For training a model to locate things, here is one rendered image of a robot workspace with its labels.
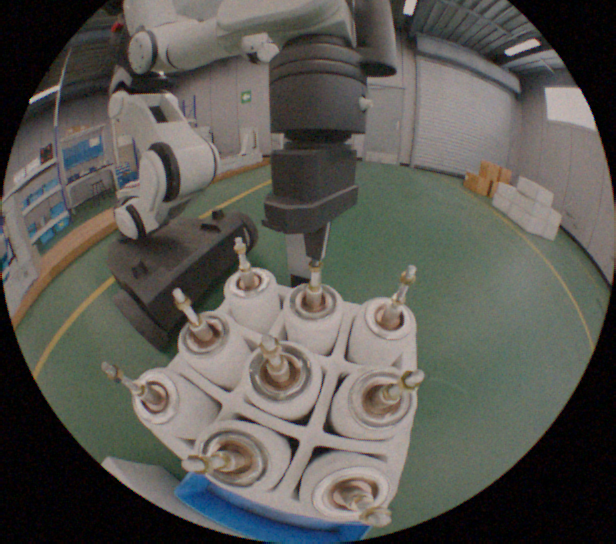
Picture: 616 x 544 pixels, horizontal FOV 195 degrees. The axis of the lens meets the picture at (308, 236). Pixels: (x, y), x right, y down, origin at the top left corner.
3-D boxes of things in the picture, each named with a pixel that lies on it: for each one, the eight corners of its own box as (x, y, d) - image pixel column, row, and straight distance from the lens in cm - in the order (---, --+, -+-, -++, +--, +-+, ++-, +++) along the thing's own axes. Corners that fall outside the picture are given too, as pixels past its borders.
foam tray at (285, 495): (184, 426, 55) (133, 409, 41) (259, 316, 59) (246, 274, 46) (353, 495, 51) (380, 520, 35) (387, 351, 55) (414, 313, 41)
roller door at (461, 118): (410, 167, 512) (415, 54, 574) (409, 167, 523) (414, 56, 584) (502, 191, 667) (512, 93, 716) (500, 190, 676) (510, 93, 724)
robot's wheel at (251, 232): (222, 250, 93) (213, 212, 84) (229, 244, 95) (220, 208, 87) (256, 258, 81) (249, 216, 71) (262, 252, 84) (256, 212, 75)
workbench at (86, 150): (73, 214, 603) (60, 142, 617) (113, 192, 621) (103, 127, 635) (74, 216, 533) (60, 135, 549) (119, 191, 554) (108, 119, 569)
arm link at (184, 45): (209, 64, 24) (145, 88, 41) (265, 53, 32) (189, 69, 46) (202, -14, 26) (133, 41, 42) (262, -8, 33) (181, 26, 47)
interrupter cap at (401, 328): (409, 303, 32) (410, 300, 32) (413, 344, 28) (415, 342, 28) (365, 297, 31) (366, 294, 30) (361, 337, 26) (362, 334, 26)
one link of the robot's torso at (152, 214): (116, 217, 86) (142, 135, 44) (155, 198, 92) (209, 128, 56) (135, 251, 83) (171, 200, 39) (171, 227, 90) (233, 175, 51)
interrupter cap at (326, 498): (297, 509, 25) (297, 511, 24) (329, 458, 23) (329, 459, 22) (373, 518, 27) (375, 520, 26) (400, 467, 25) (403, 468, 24)
